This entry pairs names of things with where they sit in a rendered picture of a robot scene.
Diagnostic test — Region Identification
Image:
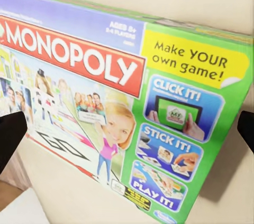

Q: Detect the board game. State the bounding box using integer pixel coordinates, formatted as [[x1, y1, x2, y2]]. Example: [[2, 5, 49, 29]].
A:
[[0, 0, 254, 224]]

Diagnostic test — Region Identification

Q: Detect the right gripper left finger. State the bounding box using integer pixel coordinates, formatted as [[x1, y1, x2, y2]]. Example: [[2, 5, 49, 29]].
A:
[[0, 111, 28, 174]]

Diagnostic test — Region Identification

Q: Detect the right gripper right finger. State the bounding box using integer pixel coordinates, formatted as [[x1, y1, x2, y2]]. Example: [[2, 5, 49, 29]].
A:
[[237, 111, 254, 153]]

